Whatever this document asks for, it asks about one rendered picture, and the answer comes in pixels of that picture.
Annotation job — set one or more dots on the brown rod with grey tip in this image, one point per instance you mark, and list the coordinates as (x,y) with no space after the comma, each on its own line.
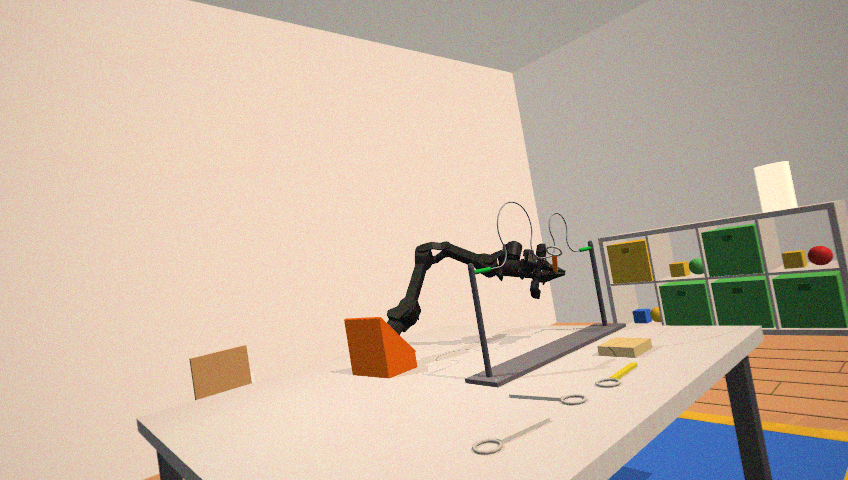
(554,257)

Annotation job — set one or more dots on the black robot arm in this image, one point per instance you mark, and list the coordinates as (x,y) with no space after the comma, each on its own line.
(406,314)

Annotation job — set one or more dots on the grey ring with yellow handle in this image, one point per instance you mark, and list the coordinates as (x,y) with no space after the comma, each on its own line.
(617,376)

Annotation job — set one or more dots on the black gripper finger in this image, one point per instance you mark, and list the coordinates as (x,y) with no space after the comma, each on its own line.
(549,267)
(550,275)

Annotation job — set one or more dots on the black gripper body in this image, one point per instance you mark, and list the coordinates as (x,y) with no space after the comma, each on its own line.
(537,273)

